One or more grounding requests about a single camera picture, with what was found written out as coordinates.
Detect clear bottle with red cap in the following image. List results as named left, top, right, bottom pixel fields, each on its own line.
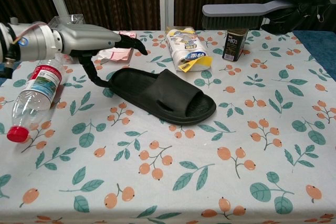
left=6, top=56, right=65, bottom=144

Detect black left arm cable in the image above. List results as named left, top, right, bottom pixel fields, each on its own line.
left=0, top=58, right=15, bottom=79

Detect brown gold tin can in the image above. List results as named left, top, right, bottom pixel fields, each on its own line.
left=222, top=28, right=249, bottom=62

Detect black rubber slipper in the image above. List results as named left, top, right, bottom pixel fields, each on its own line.
left=108, top=68, right=217, bottom=126

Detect floral tablecloth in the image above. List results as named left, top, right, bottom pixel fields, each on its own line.
left=0, top=29, right=336, bottom=224

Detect grey cleaning brush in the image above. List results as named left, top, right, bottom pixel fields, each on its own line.
left=202, top=0, right=295, bottom=30

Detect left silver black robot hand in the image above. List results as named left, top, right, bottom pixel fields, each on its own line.
left=59, top=24, right=149, bottom=89

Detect blue table cover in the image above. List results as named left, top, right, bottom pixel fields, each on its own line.
left=292, top=30, right=336, bottom=76

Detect paper roll pack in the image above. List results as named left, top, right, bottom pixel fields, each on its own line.
left=164, top=26, right=213, bottom=73

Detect pink white packet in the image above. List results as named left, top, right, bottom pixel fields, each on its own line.
left=94, top=31, right=138, bottom=64

